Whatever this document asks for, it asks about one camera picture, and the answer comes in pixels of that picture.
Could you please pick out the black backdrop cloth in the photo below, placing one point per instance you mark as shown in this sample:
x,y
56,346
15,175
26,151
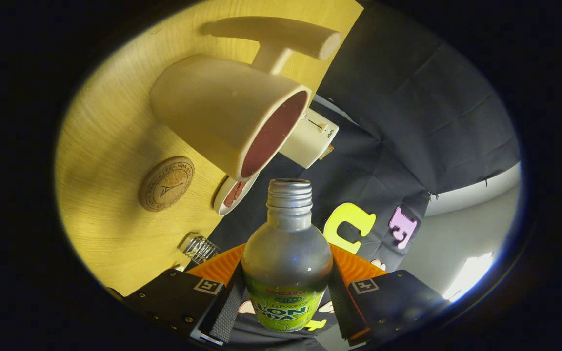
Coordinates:
x,y
408,107

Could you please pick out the cream toaster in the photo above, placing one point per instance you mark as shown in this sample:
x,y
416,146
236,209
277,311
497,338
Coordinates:
x,y
308,141

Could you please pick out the reddish brown meat slice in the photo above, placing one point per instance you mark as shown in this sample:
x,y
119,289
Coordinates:
x,y
234,194

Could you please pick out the wooden table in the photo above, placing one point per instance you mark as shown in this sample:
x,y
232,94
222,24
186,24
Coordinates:
x,y
105,195

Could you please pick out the silver bottle with green label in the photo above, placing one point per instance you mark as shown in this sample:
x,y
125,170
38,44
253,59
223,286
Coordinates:
x,y
286,258

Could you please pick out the small white plate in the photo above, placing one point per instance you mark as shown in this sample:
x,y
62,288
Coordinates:
x,y
222,207

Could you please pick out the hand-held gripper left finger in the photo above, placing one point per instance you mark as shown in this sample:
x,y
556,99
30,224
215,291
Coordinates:
x,y
173,302

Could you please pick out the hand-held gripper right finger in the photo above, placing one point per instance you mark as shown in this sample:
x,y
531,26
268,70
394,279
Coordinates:
x,y
398,302

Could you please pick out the toast slice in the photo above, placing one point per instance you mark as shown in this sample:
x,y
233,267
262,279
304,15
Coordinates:
x,y
326,152

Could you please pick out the round cork coaster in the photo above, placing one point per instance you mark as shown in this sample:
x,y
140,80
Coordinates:
x,y
166,184

